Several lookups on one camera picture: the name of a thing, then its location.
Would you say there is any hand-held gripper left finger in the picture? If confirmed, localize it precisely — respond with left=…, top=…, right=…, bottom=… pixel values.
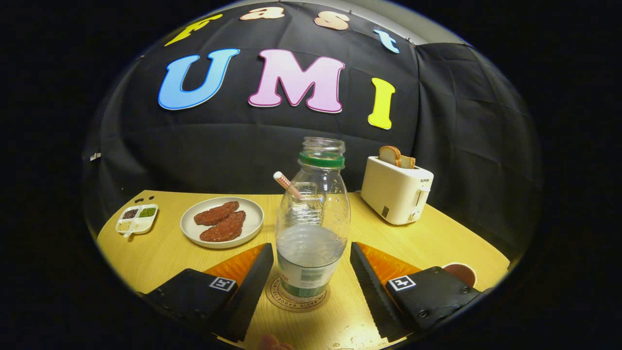
left=145, top=243, right=274, bottom=342

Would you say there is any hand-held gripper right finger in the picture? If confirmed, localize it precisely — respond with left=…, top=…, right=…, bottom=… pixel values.
left=349, top=242, right=486, bottom=342

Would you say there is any round cork coaster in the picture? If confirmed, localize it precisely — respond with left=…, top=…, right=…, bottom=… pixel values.
left=266, top=276, right=331, bottom=313

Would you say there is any clear plastic juice bottle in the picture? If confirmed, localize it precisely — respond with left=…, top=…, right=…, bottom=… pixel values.
left=275, top=137, right=351, bottom=303

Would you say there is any beige cup with wooden handle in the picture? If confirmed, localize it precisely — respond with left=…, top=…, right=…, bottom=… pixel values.
left=441, top=262, right=478, bottom=288

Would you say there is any brown meat patty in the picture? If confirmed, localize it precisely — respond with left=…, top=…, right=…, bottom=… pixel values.
left=194, top=201, right=240, bottom=226
left=200, top=210, right=246, bottom=243

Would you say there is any white round plate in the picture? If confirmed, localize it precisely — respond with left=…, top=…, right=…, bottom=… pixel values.
left=180, top=196, right=264, bottom=249

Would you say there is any wooden table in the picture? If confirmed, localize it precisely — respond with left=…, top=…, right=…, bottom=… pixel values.
left=96, top=190, right=511, bottom=350

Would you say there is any white toaster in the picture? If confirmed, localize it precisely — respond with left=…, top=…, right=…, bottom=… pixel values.
left=361, top=156, right=434, bottom=225

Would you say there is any white divided condiment tray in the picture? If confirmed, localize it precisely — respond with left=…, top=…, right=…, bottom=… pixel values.
left=115, top=204, right=159, bottom=239

